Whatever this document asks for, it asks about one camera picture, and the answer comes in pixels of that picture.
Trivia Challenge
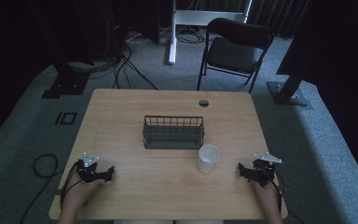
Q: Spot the bundle of black floor cables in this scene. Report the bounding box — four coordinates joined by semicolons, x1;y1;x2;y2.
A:
67;43;159;91

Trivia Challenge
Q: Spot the person's right hand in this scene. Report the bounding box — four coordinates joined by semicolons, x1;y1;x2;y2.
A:
250;180;282;217

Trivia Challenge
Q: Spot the black equipment tower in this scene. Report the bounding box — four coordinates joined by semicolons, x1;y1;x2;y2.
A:
111;0;162;46

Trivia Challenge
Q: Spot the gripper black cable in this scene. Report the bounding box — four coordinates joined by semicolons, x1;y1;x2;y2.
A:
59;161;85;210
258;161;285;217

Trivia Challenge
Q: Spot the black folding chair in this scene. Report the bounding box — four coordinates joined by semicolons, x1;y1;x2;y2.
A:
196;17;275;94

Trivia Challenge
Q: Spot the white cup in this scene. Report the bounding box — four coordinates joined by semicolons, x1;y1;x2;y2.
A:
196;144;221;175

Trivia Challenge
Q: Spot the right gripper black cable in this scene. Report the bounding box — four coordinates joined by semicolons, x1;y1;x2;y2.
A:
258;161;285;217

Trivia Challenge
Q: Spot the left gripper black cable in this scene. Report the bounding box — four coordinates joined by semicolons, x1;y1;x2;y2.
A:
59;161;85;210

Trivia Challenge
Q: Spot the black looped floor cable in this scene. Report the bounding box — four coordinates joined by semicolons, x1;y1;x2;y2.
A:
19;153;65;224

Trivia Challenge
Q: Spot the black stand with base plate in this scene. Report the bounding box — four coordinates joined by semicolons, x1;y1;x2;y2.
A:
267;36;313;110
40;46;95;100

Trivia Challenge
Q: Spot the black wire basket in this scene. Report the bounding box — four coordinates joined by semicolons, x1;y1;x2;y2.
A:
142;115;206;150

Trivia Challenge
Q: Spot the dark curtain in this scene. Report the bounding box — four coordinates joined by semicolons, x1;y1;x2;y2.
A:
248;0;313;39

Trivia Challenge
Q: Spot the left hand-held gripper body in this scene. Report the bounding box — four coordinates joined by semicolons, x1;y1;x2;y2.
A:
76;152;107;184

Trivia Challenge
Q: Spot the white desk frame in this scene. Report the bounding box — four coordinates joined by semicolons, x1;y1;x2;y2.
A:
167;0;254;66

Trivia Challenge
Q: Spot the person's left hand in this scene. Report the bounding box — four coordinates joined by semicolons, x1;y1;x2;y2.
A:
62;173;106;215

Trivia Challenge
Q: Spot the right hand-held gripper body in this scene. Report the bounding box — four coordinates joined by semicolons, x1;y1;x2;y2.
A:
249;151;283;188

